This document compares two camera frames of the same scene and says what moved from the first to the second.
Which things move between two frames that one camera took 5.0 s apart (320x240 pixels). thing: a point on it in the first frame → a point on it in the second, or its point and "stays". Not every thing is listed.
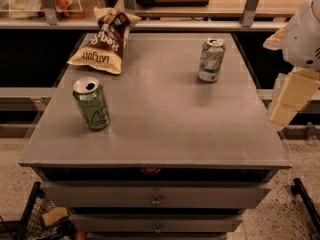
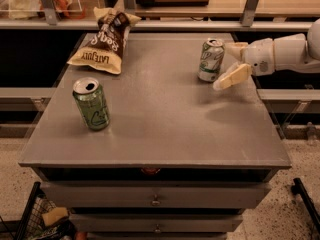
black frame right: [300, 188] stays
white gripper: [302, 40] → [259, 58]
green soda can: [91, 100] stays
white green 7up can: [211, 59] stays
